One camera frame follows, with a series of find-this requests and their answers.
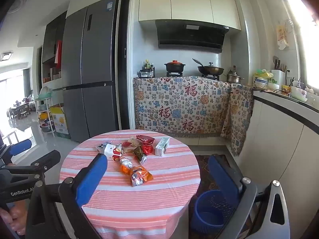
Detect white red snack packet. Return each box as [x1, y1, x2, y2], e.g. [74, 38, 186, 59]
[103, 143, 124, 162]

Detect black white small packet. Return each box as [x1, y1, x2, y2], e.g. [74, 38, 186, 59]
[96, 142, 111, 155]

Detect multicoloured floor rug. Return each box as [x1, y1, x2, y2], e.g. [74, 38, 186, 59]
[188, 154, 241, 239]

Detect orange foil snack packet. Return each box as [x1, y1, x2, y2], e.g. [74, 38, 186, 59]
[121, 164, 154, 187]

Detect condiment bottle rack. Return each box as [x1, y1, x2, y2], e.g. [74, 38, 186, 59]
[138, 59, 155, 78]

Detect green brown wrapper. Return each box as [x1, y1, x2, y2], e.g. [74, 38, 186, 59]
[132, 146, 148, 165]

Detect black range hood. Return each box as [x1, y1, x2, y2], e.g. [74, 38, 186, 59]
[155, 20, 230, 53]

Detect blue mesh waste basket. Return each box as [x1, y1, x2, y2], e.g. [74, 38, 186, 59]
[194, 190, 240, 234]

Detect black clay pot red lid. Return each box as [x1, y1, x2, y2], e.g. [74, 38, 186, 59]
[164, 60, 187, 73]

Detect white green milk carton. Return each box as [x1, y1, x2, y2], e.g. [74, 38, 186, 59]
[155, 137, 170, 157]

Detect black door frame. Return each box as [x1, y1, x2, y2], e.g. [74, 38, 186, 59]
[117, 0, 133, 130]

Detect white patterned bowl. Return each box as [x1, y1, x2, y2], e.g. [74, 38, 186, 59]
[290, 86, 308, 102]

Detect wooden dining table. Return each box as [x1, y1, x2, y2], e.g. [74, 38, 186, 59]
[9, 102, 32, 120]

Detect grey refrigerator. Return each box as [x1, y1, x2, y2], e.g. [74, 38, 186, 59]
[61, 0, 120, 142]

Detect small silver orange wrapper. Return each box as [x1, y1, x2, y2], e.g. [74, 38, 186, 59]
[119, 156, 134, 170]

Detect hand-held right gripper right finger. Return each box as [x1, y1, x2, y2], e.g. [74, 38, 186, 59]
[208, 154, 292, 239]

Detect window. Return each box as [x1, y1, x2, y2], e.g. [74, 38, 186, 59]
[284, 0, 319, 92]

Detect white storage rack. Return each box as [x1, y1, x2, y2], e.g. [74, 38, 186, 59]
[34, 87, 56, 137]

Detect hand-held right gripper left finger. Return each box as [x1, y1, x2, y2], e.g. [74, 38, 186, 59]
[26, 153, 108, 239]

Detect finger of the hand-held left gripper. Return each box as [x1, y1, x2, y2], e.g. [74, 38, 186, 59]
[0, 150, 61, 187]
[0, 139, 32, 166]

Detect person's left hand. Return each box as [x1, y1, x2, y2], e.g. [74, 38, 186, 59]
[0, 200, 28, 234]

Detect dark wall shelf unit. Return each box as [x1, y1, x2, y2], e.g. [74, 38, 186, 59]
[41, 11, 68, 85]

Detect white lower cabinet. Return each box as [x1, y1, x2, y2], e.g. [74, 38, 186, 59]
[239, 91, 319, 239]

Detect hanging paper bag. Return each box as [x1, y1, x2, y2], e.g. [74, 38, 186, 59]
[276, 20, 294, 50]

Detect yellow white cardboard box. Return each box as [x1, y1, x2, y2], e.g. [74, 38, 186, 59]
[49, 104, 71, 140]

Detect pink striped tablecloth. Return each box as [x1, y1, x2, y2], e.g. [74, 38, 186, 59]
[59, 130, 200, 239]

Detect patterned fringed cloth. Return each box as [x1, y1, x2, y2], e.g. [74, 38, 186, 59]
[133, 76, 255, 157]

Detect dark wok with lid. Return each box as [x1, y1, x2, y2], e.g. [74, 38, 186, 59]
[192, 58, 225, 75]

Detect black gas stove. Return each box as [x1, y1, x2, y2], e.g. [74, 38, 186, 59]
[166, 72, 221, 81]

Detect white utensil holder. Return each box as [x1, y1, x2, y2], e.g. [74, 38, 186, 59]
[271, 56, 287, 86]

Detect red foil snack packet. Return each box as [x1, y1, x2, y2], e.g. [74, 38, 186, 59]
[136, 135, 156, 155]

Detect beige wrapper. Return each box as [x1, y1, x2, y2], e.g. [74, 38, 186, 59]
[122, 137, 140, 153]

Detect white upper cabinets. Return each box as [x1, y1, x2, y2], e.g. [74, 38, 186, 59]
[138, 0, 242, 31]

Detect steel pot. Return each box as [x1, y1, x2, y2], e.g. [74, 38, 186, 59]
[226, 70, 245, 84]

